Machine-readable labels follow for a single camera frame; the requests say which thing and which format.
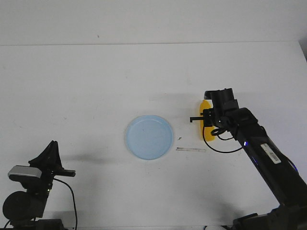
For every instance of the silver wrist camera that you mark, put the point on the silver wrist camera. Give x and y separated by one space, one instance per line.
25 174
222 100

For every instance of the light blue round plate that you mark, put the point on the light blue round plate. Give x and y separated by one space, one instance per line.
149 137

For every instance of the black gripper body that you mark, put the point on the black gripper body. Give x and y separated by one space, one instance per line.
213 117
48 175

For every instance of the yellow toy corn cob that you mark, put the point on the yellow toy corn cob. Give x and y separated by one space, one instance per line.
205 130

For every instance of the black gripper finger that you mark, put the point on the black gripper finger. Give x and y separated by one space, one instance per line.
45 159
57 160
198 118

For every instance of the clear tape strip on table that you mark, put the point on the clear tape strip on table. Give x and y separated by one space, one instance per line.
190 149

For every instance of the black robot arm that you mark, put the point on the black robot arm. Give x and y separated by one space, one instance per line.
24 209
275 168

